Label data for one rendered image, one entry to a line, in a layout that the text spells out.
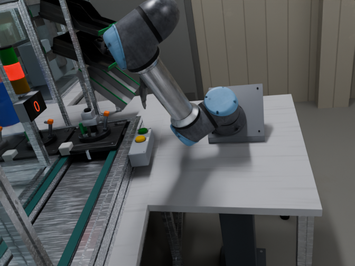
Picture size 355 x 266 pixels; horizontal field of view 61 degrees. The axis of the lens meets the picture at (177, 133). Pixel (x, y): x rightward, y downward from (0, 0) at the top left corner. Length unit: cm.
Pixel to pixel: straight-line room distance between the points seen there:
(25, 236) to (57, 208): 58
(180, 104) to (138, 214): 39
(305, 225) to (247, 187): 21
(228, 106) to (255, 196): 32
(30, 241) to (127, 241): 46
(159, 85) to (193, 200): 39
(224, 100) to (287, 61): 257
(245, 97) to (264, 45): 226
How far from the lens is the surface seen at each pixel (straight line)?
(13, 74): 114
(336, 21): 339
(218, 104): 109
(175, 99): 100
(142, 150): 116
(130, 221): 101
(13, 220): 50
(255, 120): 130
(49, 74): 154
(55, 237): 99
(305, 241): 112
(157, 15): 87
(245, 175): 111
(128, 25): 87
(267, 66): 363
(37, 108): 117
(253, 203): 99
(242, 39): 355
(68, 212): 105
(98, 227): 88
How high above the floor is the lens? 152
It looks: 27 degrees down
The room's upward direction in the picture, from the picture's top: 11 degrees counter-clockwise
